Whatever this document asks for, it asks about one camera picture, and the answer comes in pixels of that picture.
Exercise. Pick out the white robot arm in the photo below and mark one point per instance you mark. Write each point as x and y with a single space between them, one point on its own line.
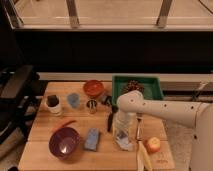
196 115

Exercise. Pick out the purple bowl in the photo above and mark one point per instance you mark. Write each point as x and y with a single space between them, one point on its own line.
63 142

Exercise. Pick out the red spoon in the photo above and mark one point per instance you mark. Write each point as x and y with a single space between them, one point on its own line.
62 125

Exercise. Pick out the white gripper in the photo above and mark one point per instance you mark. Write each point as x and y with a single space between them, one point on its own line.
122 122

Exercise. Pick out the red bowl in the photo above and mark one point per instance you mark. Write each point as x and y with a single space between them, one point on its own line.
93 88

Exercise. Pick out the blue sponge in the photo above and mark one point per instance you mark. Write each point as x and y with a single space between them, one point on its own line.
92 139

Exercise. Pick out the small metal cup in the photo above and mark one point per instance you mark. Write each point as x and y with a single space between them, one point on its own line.
92 106

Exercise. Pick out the apple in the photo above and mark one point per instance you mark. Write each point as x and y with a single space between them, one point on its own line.
153 145

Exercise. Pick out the blue plastic cup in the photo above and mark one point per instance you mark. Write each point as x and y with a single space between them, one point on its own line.
74 100

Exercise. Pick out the light blue towel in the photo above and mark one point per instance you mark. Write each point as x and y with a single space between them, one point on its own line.
123 141

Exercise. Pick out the white jar black lid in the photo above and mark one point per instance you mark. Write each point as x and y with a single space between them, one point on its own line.
53 104

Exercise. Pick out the small dark object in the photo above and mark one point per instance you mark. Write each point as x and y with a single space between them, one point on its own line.
106 100

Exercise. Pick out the pine cone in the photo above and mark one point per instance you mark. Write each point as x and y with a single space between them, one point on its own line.
133 85

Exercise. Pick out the green plastic tray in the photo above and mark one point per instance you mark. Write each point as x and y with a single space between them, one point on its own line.
152 88

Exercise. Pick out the black handled knife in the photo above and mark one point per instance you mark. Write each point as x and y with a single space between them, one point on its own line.
110 118

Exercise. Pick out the black chair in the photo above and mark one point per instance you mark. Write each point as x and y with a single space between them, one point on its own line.
17 91

